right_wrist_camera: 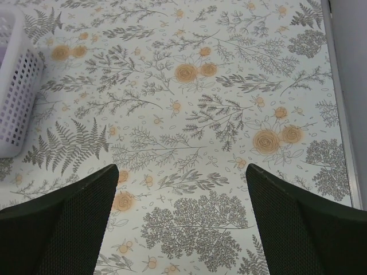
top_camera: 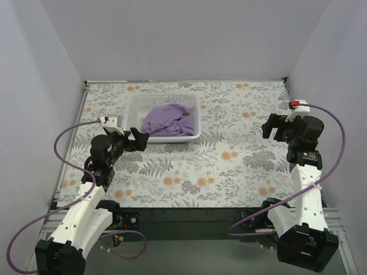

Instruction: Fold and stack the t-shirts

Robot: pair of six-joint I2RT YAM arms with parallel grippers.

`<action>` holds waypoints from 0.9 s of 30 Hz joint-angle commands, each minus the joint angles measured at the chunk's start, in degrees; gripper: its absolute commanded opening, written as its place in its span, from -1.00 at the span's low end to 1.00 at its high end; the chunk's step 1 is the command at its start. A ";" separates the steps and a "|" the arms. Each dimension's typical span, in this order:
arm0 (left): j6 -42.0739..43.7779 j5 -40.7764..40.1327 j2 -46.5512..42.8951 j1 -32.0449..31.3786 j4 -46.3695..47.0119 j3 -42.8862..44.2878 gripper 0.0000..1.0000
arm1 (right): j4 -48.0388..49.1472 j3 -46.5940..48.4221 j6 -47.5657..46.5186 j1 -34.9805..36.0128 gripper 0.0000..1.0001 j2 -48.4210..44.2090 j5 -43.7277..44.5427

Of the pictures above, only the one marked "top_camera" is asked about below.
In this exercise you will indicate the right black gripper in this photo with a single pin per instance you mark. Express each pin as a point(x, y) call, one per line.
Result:
point(278, 130)

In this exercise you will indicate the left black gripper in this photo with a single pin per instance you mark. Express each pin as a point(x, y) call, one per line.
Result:
point(128, 140)

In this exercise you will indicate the purple t shirt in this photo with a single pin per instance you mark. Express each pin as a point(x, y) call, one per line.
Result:
point(169, 121)

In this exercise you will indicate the white plastic basket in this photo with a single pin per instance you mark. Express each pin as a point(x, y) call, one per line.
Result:
point(141, 104)

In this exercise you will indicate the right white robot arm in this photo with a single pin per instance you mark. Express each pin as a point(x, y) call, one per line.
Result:
point(304, 238)

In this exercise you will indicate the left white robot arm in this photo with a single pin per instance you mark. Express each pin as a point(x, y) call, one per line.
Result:
point(67, 248)

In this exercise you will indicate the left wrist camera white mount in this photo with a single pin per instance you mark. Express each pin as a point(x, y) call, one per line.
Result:
point(111, 124)

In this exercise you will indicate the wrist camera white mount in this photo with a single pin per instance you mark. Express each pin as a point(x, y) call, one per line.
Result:
point(111, 124)
point(299, 108)

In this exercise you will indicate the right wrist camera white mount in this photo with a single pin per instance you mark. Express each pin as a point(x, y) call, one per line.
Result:
point(299, 108)

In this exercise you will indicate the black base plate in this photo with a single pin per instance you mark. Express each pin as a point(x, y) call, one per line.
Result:
point(179, 224)

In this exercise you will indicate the aluminium frame rail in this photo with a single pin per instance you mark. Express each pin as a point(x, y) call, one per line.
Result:
point(257, 224)

